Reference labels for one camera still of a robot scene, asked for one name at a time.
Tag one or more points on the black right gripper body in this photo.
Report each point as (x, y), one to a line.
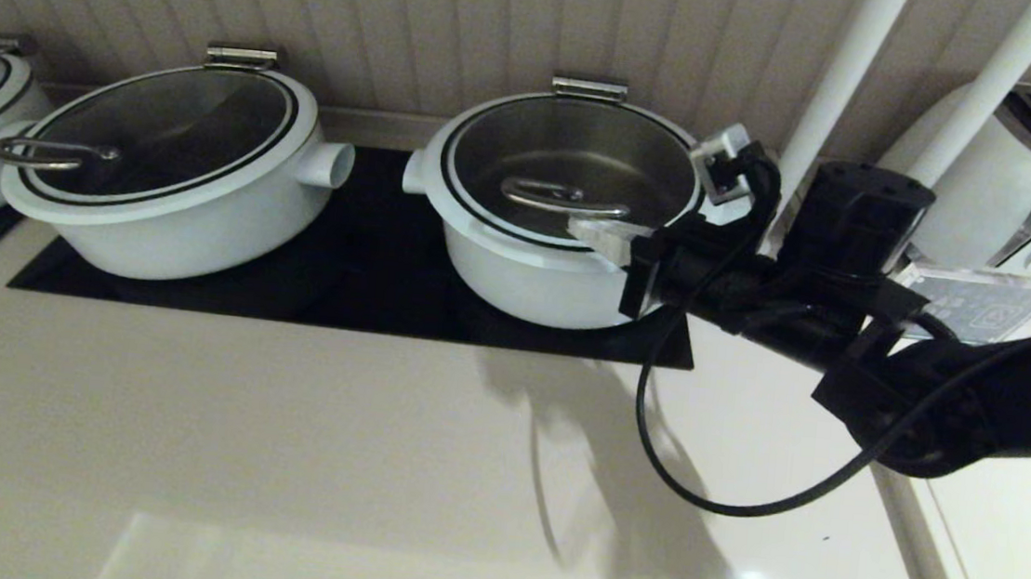
(806, 278)

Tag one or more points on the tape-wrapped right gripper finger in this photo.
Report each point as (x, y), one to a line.
(614, 231)
(619, 252)

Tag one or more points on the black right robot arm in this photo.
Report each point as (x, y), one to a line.
(1028, 400)

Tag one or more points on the clear acrylic sign plate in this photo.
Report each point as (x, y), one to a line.
(989, 312)

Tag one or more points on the white toaster with chrome lever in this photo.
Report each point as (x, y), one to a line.
(981, 200)

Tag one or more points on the white round pole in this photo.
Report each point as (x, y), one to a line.
(1010, 72)
(858, 58)

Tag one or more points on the black glass cooktop panel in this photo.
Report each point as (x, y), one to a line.
(367, 277)

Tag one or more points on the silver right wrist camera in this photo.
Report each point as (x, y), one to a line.
(722, 149)

